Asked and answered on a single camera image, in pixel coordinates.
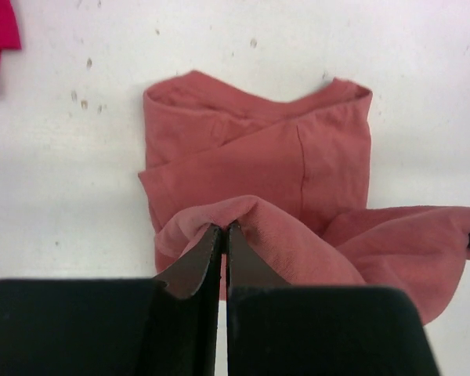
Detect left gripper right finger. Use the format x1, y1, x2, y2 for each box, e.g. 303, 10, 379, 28
226, 224, 439, 375

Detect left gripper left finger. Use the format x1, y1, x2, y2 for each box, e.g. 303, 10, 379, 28
0, 226, 222, 375

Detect salmon pink t shirt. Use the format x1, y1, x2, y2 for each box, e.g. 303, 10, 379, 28
139, 71, 470, 323

